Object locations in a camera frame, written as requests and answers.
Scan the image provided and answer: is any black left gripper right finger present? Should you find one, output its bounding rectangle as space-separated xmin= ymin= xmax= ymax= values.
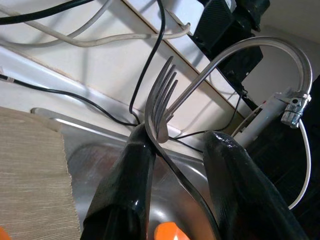
xmin=202 ymin=129 xmax=310 ymax=240

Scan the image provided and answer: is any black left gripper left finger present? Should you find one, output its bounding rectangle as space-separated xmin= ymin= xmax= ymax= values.
xmin=81 ymin=123 xmax=157 ymax=240

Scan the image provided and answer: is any orange bowl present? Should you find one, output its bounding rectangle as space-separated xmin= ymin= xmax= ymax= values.
xmin=153 ymin=221 xmax=194 ymax=240

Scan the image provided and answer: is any steel fork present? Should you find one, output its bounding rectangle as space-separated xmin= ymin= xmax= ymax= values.
xmin=144 ymin=55 xmax=221 ymax=240

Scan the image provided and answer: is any stainless steel sink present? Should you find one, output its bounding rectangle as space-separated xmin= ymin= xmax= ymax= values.
xmin=29 ymin=107 xmax=226 ymax=240

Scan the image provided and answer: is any black appliance with warning label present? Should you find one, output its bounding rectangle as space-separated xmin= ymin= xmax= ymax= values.
xmin=247 ymin=74 xmax=320 ymax=240

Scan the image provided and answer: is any grey plastic tube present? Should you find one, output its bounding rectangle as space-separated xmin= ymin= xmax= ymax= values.
xmin=231 ymin=92 xmax=287 ymax=148

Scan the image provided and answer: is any beige woven placemat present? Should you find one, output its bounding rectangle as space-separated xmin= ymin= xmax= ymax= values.
xmin=0 ymin=106 xmax=81 ymax=235

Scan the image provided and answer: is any chrome faucet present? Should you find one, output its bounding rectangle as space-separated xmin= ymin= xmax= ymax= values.
xmin=164 ymin=36 xmax=313 ymax=129

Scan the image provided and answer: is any black battery charger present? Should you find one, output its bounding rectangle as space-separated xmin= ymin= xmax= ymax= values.
xmin=188 ymin=0 xmax=272 ymax=85

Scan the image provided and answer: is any black cable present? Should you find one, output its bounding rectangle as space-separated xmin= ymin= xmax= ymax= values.
xmin=128 ymin=0 xmax=166 ymax=125
xmin=0 ymin=73 xmax=141 ymax=126
xmin=0 ymin=0 xmax=97 ymax=26
xmin=172 ymin=92 xmax=245 ymax=141

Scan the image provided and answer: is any white hose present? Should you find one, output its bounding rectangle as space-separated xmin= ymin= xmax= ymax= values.
xmin=288 ymin=119 xmax=312 ymax=211

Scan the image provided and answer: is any white cable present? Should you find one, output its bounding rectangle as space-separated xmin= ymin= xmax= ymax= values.
xmin=0 ymin=0 xmax=115 ymax=48
xmin=0 ymin=22 xmax=192 ymax=49

